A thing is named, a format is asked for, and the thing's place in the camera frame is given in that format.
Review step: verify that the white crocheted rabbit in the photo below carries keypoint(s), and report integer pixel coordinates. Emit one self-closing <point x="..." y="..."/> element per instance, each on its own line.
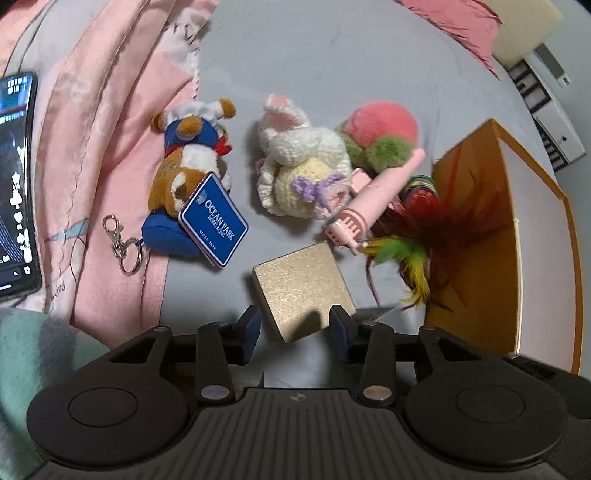
<point x="300" y="152"/>

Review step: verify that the gold glitter box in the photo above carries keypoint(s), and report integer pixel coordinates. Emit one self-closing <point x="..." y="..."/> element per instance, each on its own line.
<point x="300" y="286"/>

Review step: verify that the pink selfie stick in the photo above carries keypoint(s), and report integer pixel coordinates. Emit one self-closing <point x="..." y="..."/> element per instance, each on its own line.
<point x="374" y="198"/>

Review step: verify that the colourful feather toy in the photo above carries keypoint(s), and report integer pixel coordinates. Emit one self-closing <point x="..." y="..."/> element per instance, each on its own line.
<point x="434" y="217"/>

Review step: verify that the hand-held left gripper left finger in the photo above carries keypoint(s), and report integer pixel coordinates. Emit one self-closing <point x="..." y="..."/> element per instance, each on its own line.
<point x="252" y="333"/>

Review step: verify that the metal keyring clasp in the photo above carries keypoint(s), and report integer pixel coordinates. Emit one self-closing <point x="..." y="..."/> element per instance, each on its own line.
<point x="115" y="240"/>

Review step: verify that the grey bed sheet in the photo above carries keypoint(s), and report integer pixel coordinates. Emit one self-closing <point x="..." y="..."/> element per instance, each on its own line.
<point x="323" y="55"/>

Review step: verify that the orange cardboard box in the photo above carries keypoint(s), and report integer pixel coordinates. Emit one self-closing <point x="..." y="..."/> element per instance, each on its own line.
<point x="535" y="230"/>

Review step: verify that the black smartphone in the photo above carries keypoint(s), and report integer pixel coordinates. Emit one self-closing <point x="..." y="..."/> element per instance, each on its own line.
<point x="16" y="184"/>

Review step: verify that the teal cloth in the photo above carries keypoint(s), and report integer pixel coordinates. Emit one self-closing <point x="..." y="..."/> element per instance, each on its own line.
<point x="27" y="360"/>

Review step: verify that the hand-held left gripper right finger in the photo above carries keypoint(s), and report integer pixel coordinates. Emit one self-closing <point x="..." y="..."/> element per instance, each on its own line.
<point x="339" y="337"/>

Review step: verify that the light pink blanket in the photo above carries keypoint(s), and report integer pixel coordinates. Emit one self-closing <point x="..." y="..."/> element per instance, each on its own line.
<point x="101" y="115"/>

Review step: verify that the brown and blue plush dog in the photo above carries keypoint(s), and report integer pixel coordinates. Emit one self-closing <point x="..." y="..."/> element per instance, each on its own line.
<point x="189" y="157"/>

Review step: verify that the pink and green peach plush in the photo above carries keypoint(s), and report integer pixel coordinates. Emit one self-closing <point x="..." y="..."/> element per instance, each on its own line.
<point x="383" y="124"/>

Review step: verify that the dark pink pillow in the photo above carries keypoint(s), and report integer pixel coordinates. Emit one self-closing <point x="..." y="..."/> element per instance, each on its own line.
<point x="452" y="23"/>

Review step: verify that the white appliance with display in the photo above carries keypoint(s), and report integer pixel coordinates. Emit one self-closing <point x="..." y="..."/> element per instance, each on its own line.
<point x="554" y="62"/>

